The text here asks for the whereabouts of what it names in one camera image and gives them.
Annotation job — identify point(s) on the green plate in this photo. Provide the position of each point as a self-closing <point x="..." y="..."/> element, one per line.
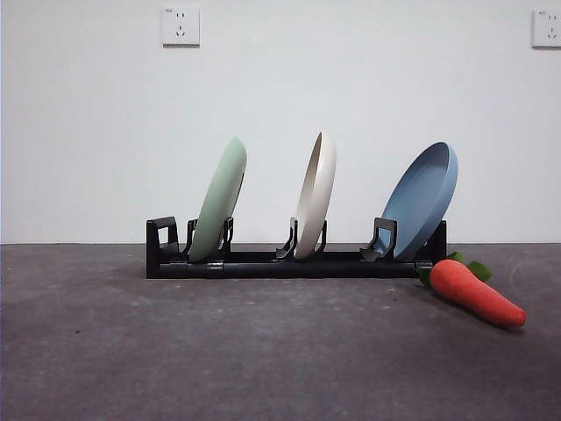
<point x="218" y="201"/>

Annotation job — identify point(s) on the orange plush carrot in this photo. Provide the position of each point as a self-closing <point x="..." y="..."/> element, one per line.
<point x="473" y="293"/>

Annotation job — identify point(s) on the beige plate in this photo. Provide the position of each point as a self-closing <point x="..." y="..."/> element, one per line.
<point x="316" y="197"/>

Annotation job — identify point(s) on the black plate rack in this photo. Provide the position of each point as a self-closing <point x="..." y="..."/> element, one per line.
<point x="271" y="266"/>

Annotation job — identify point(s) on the blue plate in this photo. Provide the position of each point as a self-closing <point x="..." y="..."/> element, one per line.
<point x="416" y="201"/>

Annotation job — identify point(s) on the white wall socket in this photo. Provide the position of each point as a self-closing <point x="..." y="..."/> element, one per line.
<point x="547" y="28"/>
<point x="181" y="26"/>

